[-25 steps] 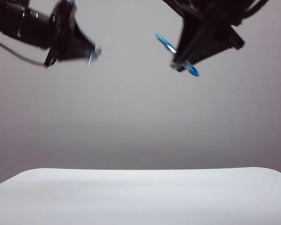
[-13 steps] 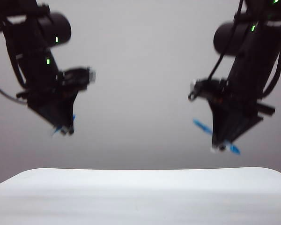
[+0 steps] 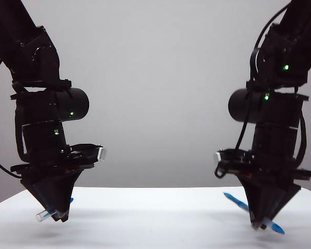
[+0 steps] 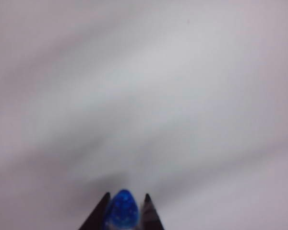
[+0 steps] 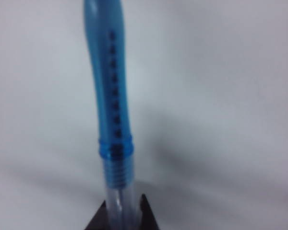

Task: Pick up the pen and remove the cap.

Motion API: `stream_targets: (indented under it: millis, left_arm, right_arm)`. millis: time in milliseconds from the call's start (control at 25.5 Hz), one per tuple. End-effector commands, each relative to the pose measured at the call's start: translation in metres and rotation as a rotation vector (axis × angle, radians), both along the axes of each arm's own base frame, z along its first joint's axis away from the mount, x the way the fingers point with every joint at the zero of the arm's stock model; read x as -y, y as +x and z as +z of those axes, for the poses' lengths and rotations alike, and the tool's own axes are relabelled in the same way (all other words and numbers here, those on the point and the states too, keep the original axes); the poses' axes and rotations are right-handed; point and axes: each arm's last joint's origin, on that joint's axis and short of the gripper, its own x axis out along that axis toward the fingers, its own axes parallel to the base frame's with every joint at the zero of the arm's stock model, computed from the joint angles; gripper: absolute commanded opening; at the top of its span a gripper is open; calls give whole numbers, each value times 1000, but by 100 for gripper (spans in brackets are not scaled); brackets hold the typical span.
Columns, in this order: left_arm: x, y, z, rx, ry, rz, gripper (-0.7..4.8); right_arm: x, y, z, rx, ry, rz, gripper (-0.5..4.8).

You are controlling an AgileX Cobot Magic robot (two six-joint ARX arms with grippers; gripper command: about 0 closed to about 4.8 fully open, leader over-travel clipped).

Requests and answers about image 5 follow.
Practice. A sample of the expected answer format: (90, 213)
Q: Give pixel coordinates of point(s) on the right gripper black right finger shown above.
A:
(147, 215)

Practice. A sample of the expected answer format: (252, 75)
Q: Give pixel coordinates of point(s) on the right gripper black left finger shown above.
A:
(99, 219)

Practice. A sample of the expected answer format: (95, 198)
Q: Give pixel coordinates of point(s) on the clear pen with blue grip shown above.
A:
(110, 95)

